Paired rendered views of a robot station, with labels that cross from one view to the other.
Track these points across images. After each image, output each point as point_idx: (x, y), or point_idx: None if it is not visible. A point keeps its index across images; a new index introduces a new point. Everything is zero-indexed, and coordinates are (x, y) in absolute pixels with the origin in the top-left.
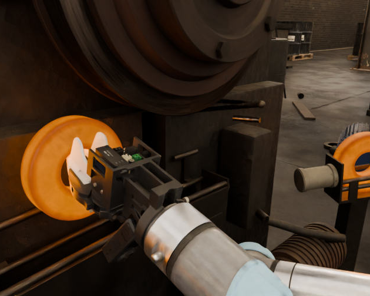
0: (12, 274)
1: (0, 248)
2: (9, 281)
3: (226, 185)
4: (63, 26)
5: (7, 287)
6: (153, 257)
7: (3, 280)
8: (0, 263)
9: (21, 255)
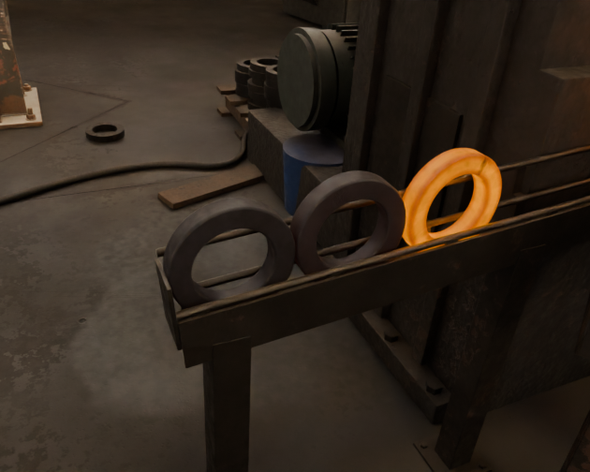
0: None
1: None
2: None
3: None
4: None
5: None
6: None
7: None
8: None
9: None
